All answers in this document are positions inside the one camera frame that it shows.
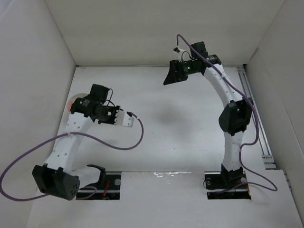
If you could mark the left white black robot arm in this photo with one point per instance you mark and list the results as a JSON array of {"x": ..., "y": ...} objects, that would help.
[{"x": 56, "y": 177}]

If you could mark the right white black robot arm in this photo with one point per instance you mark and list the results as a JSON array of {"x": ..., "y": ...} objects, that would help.
[{"x": 233, "y": 120}]

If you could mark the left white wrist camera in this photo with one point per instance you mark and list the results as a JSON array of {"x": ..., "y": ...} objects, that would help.
[{"x": 124, "y": 119}]

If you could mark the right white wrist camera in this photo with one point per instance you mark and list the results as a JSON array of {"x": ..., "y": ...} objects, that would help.
[{"x": 179, "y": 52}]

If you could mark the right aluminium rail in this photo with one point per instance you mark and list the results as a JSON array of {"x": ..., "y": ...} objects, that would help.
[{"x": 267, "y": 157}]

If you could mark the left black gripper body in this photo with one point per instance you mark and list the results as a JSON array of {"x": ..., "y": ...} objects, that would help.
[{"x": 110, "y": 115}]

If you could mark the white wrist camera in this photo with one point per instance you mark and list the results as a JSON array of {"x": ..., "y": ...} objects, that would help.
[
  {"x": 124, "y": 119},
  {"x": 179, "y": 52}
]

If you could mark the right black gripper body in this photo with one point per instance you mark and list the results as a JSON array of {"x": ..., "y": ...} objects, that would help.
[{"x": 177, "y": 70}]

